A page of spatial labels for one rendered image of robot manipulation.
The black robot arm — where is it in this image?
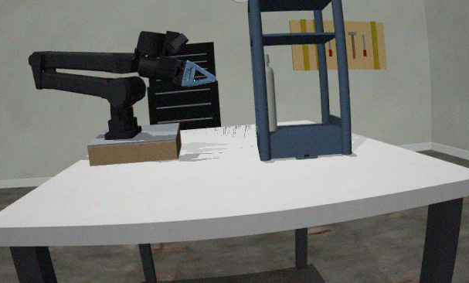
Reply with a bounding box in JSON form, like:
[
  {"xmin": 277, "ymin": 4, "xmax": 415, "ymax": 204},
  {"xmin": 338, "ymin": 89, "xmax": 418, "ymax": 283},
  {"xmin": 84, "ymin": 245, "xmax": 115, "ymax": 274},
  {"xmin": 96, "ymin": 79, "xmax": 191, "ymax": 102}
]
[{"xmin": 29, "ymin": 31, "xmax": 189, "ymax": 140}]

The grey bottle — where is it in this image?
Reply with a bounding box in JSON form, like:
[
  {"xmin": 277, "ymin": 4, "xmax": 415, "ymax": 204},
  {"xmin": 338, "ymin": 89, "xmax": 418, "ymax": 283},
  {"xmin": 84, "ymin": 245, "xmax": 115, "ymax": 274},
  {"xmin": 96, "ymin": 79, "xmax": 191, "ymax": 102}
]
[{"xmin": 264, "ymin": 54, "xmax": 277, "ymax": 131}]

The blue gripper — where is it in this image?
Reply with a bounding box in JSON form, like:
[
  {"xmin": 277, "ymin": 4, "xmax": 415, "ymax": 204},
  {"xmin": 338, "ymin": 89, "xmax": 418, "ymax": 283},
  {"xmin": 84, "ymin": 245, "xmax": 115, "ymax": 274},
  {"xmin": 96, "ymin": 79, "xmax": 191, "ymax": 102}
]
[{"xmin": 156, "ymin": 60, "xmax": 216, "ymax": 87}]

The blue shelving unit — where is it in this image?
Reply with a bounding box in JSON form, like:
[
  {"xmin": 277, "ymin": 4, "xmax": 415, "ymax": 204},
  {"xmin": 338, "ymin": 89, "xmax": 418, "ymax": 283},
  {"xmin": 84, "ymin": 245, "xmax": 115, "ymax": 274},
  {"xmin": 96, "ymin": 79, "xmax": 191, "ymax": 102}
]
[{"xmin": 248, "ymin": 0, "xmax": 352, "ymax": 161}]

